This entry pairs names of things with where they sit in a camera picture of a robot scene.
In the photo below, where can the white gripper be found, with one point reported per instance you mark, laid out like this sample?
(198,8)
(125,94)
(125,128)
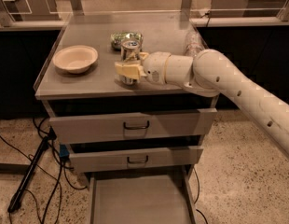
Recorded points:
(154,67)

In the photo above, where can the silver redbull can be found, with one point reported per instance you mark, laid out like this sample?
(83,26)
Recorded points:
(130,50)

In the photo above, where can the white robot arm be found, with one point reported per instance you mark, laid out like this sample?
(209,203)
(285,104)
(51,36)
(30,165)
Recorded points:
(208,74)

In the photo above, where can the green crushed can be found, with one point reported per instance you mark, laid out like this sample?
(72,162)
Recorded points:
(117,38)

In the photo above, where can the grey drawer cabinet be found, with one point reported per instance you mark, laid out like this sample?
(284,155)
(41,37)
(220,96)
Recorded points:
(99,90)

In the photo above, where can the grey top drawer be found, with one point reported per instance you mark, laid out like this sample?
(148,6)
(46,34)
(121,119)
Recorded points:
(131,126)

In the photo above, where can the grey drawer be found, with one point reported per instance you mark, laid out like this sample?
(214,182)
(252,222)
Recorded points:
(141,196)
(134,158)
(131,126)

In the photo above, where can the grey middle drawer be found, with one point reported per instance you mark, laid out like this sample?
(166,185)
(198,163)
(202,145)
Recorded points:
(134,158)

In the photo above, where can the grey bottom drawer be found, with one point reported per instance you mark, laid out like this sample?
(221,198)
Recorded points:
(141,196)

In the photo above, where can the clear plastic water bottle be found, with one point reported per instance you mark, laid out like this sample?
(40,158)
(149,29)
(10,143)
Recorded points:
(194,44)

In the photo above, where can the white paper bowl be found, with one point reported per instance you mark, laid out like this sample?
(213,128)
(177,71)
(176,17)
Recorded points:
(75,59)

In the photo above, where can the black bar on floor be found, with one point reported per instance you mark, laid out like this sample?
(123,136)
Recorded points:
(15,203)

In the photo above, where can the blue box behind cabinet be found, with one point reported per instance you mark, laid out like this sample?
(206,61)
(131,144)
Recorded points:
(64,153)

